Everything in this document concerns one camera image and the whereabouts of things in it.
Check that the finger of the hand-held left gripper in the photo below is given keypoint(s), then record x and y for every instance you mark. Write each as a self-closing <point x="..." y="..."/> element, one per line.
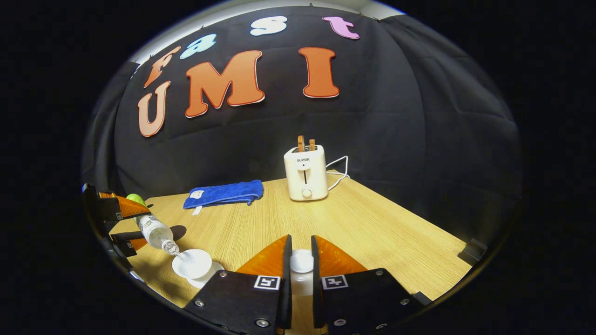
<point x="125" y="236"/>
<point x="104" y="204"/>

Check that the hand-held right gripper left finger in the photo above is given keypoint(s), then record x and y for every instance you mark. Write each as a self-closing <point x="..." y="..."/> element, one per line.
<point x="287" y="288"/>

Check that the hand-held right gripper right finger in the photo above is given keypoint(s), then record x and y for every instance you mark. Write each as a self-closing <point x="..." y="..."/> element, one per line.
<point x="317" y="288"/>

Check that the clear water bottle green label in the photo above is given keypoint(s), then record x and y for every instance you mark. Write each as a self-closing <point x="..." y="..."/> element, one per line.
<point x="156" y="230"/>

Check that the white teacup lid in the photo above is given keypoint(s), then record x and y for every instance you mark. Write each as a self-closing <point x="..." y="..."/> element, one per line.
<point x="301" y="260"/>

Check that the white teacup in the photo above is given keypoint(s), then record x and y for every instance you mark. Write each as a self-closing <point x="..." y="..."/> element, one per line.
<point x="192" y="264"/>

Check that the blue folded towel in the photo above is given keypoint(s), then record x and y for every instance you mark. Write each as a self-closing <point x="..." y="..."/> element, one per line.
<point x="223" y="193"/>

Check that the cream toaster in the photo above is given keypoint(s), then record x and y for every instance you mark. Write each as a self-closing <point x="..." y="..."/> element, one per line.
<point x="306" y="174"/>

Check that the dark table edge block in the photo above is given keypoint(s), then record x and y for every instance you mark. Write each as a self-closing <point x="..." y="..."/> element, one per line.
<point x="472" y="251"/>

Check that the black backdrop cloth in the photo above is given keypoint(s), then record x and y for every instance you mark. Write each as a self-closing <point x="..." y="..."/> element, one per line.
<point x="372" y="130"/>

